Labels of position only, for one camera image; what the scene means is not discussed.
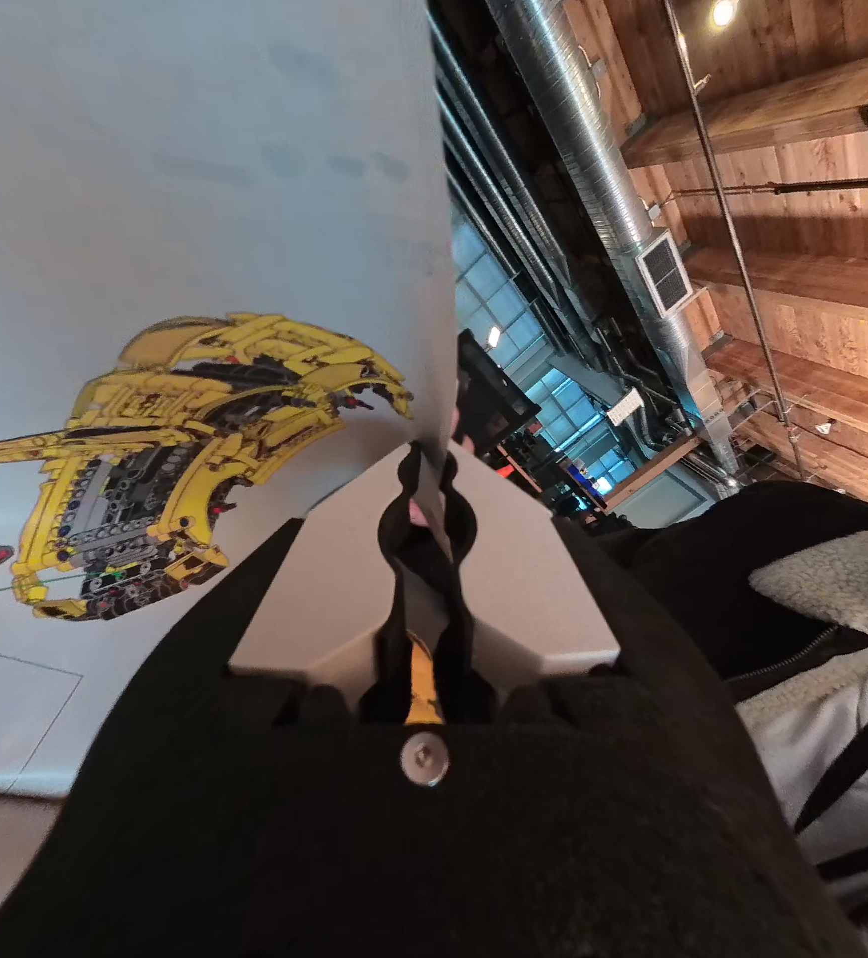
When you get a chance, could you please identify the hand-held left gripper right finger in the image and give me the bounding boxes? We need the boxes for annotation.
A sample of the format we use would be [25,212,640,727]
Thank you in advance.
[440,442,622,724]

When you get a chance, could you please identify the building instruction booklet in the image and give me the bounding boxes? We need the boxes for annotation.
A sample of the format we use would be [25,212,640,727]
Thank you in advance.
[0,0,459,798]

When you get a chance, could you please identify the black mesh office chair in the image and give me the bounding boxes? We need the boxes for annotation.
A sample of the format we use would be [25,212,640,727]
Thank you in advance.
[458,329,541,458]

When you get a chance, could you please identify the white air vent grille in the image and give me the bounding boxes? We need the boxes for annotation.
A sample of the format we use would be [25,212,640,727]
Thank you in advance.
[634,228,694,315]

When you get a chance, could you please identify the silver ventilation duct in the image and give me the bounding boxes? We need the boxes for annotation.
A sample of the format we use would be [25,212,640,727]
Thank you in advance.
[505,0,742,480]

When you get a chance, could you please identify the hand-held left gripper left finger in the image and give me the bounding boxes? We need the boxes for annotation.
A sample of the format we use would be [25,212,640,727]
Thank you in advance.
[228,442,414,724]

